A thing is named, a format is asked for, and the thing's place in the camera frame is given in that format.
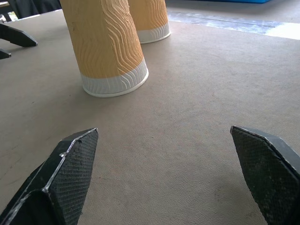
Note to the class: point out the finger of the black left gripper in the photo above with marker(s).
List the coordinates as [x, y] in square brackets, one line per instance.
[16, 36]
[4, 54]

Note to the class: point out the orange ribbed paper cup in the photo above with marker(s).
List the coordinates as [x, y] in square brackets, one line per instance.
[151, 21]
[100, 47]

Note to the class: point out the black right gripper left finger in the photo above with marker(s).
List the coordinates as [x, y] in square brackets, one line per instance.
[68, 168]

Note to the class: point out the blue box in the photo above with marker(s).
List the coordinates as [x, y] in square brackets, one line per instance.
[234, 1]

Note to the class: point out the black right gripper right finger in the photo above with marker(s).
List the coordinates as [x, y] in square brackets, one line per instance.
[264, 168]

